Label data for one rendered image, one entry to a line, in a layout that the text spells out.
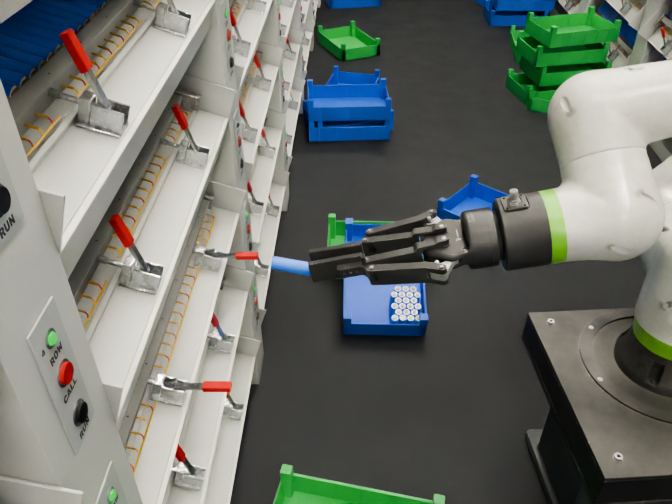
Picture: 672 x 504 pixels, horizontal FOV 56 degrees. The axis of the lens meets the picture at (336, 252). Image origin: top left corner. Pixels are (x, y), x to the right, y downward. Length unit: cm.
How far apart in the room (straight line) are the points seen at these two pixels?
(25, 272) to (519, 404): 120
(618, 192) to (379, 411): 80
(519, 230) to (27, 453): 55
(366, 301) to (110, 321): 102
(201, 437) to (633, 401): 65
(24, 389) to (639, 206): 64
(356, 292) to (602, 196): 94
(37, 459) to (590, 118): 66
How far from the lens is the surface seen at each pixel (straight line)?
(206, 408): 107
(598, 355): 113
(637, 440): 103
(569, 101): 83
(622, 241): 80
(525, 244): 78
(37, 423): 47
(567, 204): 79
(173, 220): 82
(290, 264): 82
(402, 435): 138
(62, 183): 55
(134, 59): 76
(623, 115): 83
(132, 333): 67
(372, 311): 160
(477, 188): 209
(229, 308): 123
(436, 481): 133
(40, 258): 46
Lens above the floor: 111
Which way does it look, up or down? 37 degrees down
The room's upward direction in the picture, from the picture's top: straight up
